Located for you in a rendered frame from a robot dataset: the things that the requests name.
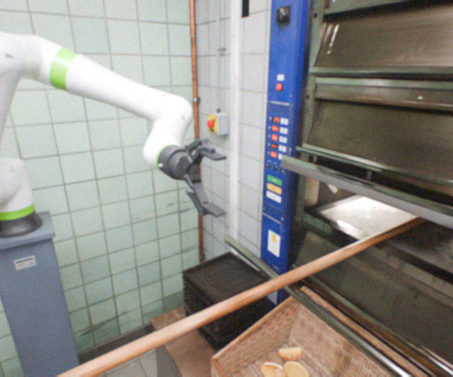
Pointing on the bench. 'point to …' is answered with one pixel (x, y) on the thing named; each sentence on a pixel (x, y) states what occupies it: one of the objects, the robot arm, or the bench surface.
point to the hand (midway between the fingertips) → (219, 186)
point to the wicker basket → (242, 354)
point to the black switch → (283, 15)
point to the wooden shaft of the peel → (106, 363)
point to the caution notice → (273, 242)
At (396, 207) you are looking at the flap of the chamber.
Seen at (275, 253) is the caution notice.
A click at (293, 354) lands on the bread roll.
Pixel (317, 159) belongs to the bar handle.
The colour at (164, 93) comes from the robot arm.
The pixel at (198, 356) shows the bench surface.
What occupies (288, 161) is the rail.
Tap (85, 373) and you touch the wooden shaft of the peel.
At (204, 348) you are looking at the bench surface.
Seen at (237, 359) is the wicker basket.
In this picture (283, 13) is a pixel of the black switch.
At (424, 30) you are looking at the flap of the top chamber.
